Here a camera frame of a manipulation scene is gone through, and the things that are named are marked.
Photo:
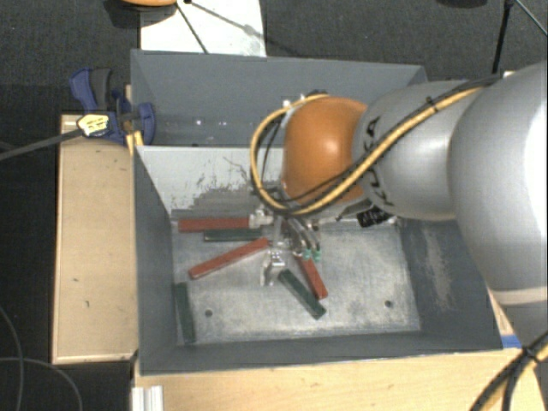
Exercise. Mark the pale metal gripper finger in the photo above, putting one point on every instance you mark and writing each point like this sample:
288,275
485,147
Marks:
259,220
271,272

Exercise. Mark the black cylinder on white bracket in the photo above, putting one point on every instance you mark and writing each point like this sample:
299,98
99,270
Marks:
376,218

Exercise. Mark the grey metal bin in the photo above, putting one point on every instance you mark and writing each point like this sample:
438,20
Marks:
240,328

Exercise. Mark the pale wood flat board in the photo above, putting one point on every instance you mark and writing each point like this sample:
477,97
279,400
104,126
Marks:
94,251

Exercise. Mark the dark green flat block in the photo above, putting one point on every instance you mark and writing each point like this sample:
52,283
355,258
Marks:
301,293
231,234
185,313

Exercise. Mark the red-brown flat block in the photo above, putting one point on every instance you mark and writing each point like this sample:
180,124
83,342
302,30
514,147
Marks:
212,224
314,281
227,258

